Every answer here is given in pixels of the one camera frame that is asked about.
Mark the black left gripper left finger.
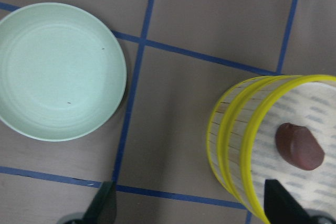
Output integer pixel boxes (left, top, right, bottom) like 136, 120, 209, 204
83, 182, 117, 223

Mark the yellow rimmed steamer basket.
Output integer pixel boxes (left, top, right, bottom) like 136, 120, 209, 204
227, 74, 335, 223
206, 76, 271, 199

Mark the light green plate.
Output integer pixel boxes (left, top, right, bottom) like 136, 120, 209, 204
1, 3, 127, 142

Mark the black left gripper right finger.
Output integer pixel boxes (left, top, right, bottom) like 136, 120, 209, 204
264, 179, 314, 223

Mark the brown steamed bun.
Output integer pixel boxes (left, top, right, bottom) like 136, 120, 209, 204
275, 123, 325, 171

